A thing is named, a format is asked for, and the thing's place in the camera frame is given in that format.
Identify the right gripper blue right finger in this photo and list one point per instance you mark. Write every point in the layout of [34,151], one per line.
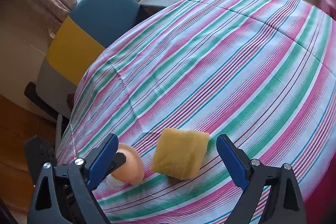
[284,203]

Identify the yellow sponge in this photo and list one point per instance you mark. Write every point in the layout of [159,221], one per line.
[179,153]

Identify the peach capped white bottle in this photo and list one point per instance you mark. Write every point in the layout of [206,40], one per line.
[131,172]

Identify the blue yellow armchair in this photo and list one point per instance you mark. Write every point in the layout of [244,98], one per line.
[90,28]

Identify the striped pink green bedsheet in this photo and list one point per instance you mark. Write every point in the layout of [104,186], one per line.
[260,71]

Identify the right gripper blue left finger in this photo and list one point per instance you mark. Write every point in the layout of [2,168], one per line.
[63,194]

